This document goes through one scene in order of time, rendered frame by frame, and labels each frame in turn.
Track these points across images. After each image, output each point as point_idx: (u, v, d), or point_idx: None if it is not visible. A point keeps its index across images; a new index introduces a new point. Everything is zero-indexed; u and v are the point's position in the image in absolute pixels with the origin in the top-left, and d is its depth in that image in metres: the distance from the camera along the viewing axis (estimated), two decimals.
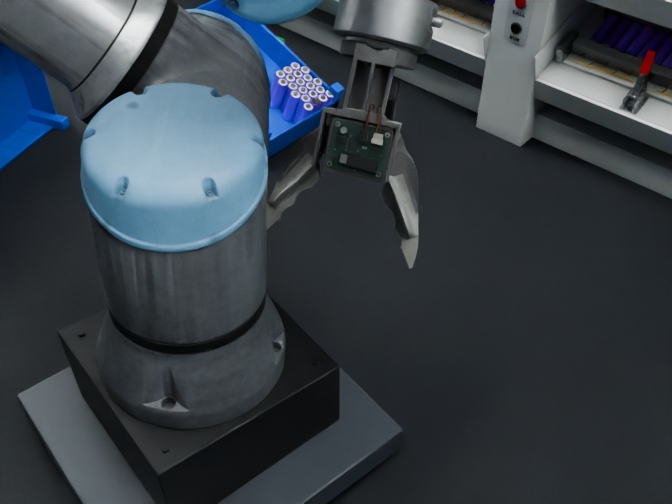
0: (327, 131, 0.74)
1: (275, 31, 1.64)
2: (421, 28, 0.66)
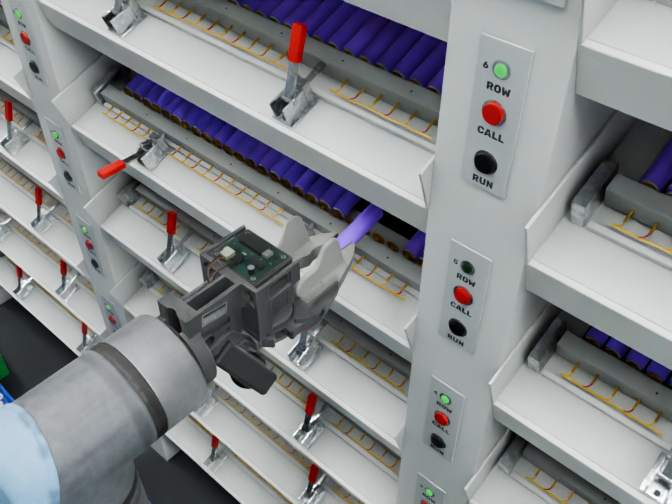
0: (279, 338, 0.68)
1: (19, 316, 1.98)
2: (124, 325, 0.61)
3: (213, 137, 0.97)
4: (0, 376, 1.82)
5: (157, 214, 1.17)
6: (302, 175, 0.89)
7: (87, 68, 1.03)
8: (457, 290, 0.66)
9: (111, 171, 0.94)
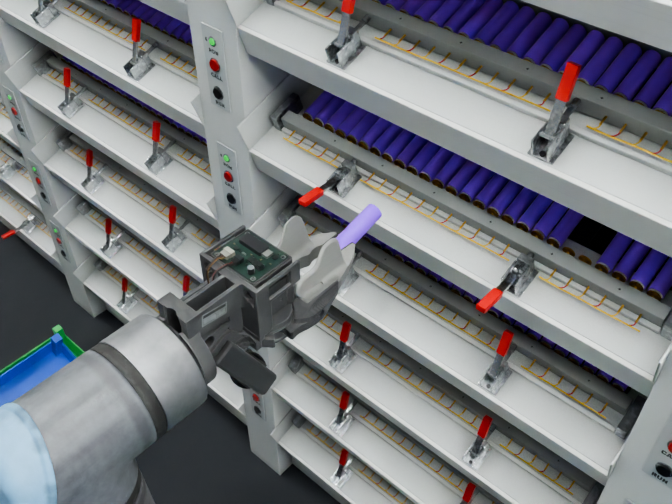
0: (279, 338, 0.68)
1: (115, 329, 1.98)
2: (124, 325, 0.61)
3: (407, 164, 0.97)
4: None
5: None
6: (511, 204, 0.90)
7: (269, 94, 1.04)
8: None
9: (312, 199, 0.94)
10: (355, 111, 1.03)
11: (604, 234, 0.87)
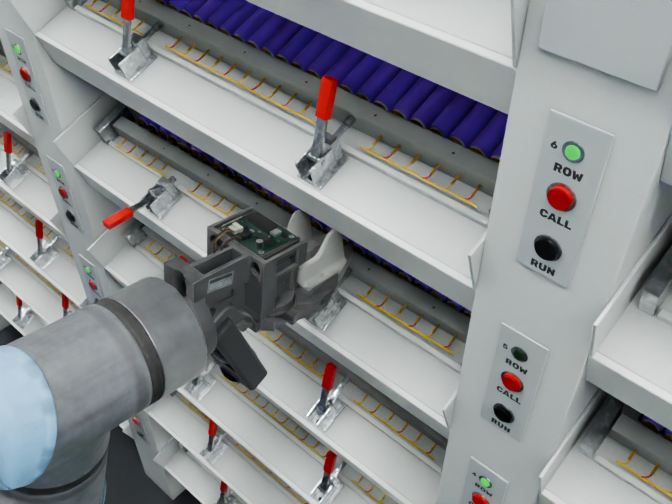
0: (278, 323, 0.67)
1: None
2: (126, 286, 0.60)
3: (236, 173, 0.90)
4: None
5: (165, 255, 1.11)
6: None
7: (91, 105, 0.97)
8: (506, 376, 0.59)
9: (118, 220, 0.87)
10: None
11: None
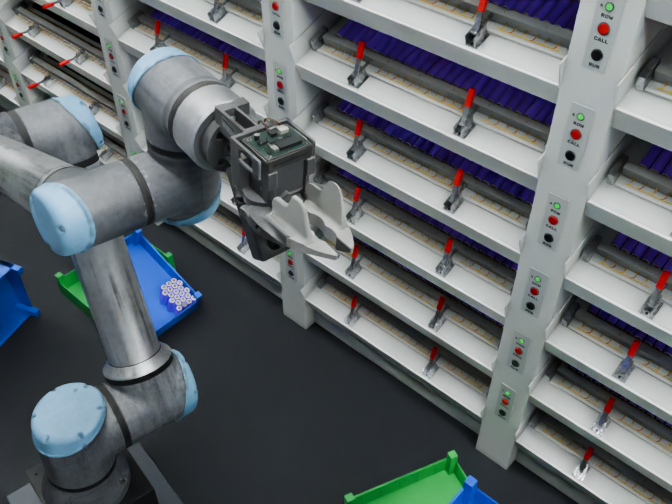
0: (244, 207, 0.80)
1: (175, 233, 2.56)
2: None
3: (402, 62, 1.55)
4: None
5: (338, 127, 1.75)
6: (465, 81, 1.48)
7: (309, 26, 1.62)
8: (573, 131, 1.24)
9: (364, 48, 1.52)
10: (369, 32, 1.61)
11: None
